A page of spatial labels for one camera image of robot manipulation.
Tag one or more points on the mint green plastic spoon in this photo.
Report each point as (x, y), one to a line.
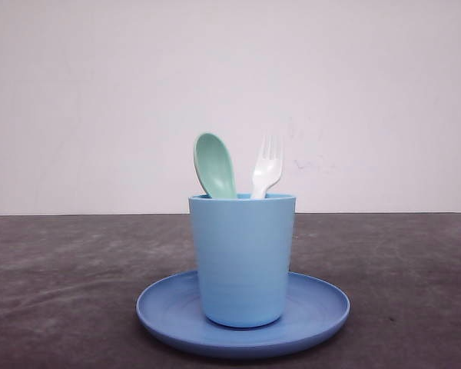
(213, 166)

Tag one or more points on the white plastic fork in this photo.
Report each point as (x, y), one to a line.
(269, 165)

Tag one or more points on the light blue plastic cup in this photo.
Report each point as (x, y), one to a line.
(243, 250)

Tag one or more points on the blue plastic plate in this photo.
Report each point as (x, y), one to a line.
(170, 310)

